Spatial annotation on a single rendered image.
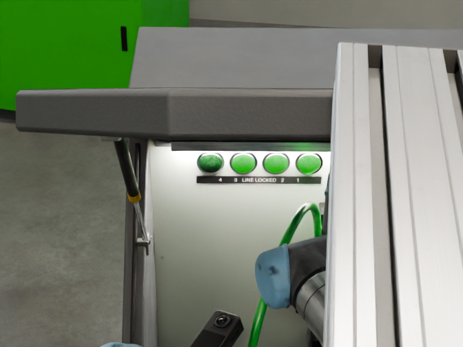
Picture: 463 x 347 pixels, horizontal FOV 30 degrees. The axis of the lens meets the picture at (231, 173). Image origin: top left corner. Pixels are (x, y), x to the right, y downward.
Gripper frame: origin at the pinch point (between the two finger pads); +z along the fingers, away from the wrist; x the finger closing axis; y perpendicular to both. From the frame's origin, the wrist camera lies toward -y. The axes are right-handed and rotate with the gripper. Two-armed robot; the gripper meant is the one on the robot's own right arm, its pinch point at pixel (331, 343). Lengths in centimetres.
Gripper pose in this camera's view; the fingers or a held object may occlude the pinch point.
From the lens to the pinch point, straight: 143.6
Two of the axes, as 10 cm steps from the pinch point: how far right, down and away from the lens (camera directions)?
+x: 10.0, 0.1, 0.2
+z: -0.2, 8.2, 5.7
